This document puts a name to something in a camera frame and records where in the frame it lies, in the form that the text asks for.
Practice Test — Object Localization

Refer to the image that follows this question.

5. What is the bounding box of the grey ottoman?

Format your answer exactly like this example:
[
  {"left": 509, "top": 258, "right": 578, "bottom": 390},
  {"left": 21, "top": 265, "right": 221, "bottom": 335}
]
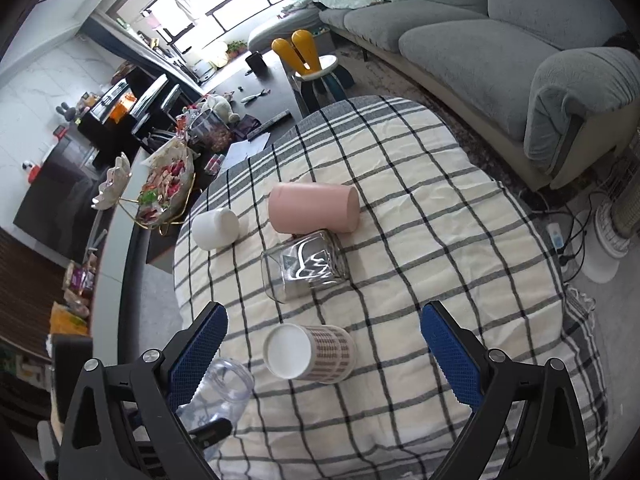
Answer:
[{"left": 248, "top": 7, "right": 322, "bottom": 53}]

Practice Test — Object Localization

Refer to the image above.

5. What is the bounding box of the tiered snack tray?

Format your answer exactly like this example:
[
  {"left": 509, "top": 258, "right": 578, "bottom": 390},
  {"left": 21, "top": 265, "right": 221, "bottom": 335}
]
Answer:
[{"left": 91, "top": 137, "right": 201, "bottom": 235}]

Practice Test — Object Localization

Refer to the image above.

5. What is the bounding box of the small white cup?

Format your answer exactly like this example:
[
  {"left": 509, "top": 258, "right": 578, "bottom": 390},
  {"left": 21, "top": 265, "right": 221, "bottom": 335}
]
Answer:
[{"left": 193, "top": 208, "right": 240, "bottom": 250}]

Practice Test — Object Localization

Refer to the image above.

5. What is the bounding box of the patterned paper cup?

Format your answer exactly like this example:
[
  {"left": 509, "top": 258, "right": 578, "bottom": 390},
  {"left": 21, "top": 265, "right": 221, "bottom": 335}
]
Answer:
[{"left": 263, "top": 323, "right": 357, "bottom": 385}]

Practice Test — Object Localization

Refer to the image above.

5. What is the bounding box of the black coffee table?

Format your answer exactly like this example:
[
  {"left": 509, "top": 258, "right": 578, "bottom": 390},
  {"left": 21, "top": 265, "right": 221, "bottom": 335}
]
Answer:
[{"left": 202, "top": 49, "right": 311, "bottom": 161}]

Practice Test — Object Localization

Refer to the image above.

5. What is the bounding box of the black television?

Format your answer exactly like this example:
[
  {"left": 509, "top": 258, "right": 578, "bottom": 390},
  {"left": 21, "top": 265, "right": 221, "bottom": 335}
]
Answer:
[{"left": 12, "top": 137, "right": 108, "bottom": 261}]

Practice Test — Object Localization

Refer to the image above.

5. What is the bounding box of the clear glass cup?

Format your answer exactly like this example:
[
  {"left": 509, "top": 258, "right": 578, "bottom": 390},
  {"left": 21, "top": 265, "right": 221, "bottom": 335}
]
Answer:
[{"left": 260, "top": 229, "right": 350, "bottom": 303}]

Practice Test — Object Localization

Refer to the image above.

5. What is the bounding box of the white power strip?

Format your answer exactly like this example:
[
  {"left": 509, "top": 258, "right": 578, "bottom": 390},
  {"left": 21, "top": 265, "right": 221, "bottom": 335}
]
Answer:
[{"left": 546, "top": 222, "right": 568, "bottom": 255}]

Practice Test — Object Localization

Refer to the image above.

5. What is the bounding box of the clear plastic bottle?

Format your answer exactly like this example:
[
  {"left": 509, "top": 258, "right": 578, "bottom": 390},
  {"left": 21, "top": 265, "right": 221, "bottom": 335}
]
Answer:
[{"left": 175, "top": 357, "right": 255, "bottom": 461}]

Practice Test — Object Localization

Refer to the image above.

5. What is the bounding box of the grey sofa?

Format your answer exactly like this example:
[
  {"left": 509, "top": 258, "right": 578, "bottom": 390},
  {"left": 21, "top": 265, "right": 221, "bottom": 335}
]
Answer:
[{"left": 318, "top": 0, "right": 640, "bottom": 191}]

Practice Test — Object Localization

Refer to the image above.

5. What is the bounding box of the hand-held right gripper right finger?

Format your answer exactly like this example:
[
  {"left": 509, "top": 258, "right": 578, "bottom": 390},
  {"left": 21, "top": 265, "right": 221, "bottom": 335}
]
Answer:
[{"left": 420, "top": 301, "right": 592, "bottom": 480}]

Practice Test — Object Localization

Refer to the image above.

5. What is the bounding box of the checkered tablecloth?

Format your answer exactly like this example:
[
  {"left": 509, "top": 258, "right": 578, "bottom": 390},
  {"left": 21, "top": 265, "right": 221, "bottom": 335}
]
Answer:
[{"left": 173, "top": 96, "right": 608, "bottom": 480}]

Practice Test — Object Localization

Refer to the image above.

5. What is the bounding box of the pink cup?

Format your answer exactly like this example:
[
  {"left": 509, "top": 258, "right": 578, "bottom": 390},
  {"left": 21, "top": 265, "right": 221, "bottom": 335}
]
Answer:
[{"left": 268, "top": 183, "right": 360, "bottom": 234}]

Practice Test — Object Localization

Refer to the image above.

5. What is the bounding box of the plush toy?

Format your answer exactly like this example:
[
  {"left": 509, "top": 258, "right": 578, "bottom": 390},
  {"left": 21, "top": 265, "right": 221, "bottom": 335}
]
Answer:
[{"left": 200, "top": 95, "right": 242, "bottom": 125}]

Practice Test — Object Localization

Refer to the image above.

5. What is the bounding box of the yellow rabbit ear stool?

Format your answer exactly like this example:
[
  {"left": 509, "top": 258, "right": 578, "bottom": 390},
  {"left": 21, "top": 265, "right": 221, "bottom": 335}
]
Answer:
[{"left": 271, "top": 30, "right": 354, "bottom": 111}]

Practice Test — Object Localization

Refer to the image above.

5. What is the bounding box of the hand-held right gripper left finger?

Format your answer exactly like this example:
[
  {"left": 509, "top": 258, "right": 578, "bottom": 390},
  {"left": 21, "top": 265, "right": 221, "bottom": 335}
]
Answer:
[{"left": 59, "top": 301, "right": 229, "bottom": 480}]

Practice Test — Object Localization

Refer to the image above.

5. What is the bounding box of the white electric heater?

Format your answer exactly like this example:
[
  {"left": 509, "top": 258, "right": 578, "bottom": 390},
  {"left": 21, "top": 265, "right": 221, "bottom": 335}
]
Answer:
[{"left": 582, "top": 152, "right": 640, "bottom": 283}]

